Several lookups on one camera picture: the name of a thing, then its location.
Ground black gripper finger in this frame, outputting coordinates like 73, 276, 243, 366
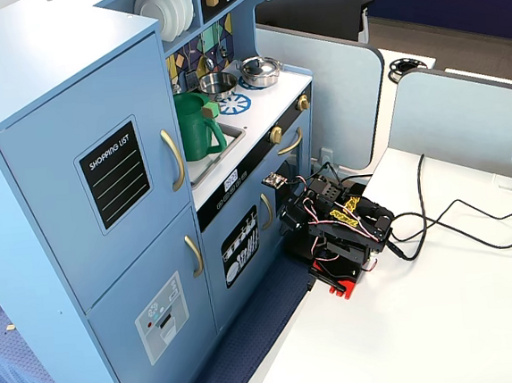
299, 233, 319, 261
285, 233, 304, 262

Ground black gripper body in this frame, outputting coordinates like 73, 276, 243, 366
276, 190, 317, 240

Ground long gold curved door handle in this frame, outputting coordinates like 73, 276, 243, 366
159, 127, 188, 194

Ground blue shopping list cabinet door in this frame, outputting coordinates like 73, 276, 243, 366
0, 29, 203, 321

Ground red robot base clamp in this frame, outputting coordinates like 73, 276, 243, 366
309, 256, 360, 304

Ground blue dishwasher print door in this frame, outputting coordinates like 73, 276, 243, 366
196, 178, 292, 336

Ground blue ice dispenser fridge door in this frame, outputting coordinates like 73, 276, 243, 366
77, 203, 223, 383

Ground white toy sink basin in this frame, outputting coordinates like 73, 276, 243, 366
185, 119, 252, 189

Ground green wooden block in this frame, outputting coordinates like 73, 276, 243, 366
200, 99, 222, 120

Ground green plastic pitcher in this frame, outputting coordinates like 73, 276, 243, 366
172, 88, 230, 163

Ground wide light blue desk partition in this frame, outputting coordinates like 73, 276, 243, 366
253, 13, 394, 179

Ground steel toy pot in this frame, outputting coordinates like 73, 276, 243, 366
236, 58, 285, 91

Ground steel toy pan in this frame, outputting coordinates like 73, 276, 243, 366
197, 71, 240, 103

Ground steel pot lid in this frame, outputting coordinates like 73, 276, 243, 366
238, 54, 281, 78

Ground hanging toy spatula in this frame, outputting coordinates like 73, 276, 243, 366
182, 48, 201, 91

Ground hanging toy ladle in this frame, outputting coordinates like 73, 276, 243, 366
199, 33, 215, 71

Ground filament spool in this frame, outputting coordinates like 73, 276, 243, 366
386, 54, 429, 84

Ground black Dell monitor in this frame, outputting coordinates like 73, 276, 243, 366
255, 0, 372, 52

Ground black toy microwave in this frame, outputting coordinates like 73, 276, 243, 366
201, 0, 273, 25

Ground office chair with black armrest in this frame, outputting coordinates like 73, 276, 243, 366
353, 0, 382, 45

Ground white toy plate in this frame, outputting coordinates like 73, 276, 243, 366
170, 0, 190, 35
160, 0, 182, 40
180, 0, 197, 31
132, 0, 172, 45

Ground blue toy kitchen body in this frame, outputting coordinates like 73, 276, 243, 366
0, 0, 341, 383

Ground gold dishwasher door handle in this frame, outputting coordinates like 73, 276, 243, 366
258, 192, 276, 231

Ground small camera circuit board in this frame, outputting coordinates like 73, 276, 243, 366
262, 170, 289, 190

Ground gold oven door handle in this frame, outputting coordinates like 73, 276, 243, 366
275, 127, 306, 156

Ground gold fridge door handle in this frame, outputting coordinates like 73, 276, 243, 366
183, 233, 206, 279

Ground thick black power cable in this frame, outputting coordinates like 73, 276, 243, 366
381, 153, 435, 262

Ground thin black cable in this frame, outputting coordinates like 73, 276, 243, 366
390, 203, 512, 260
420, 195, 512, 234

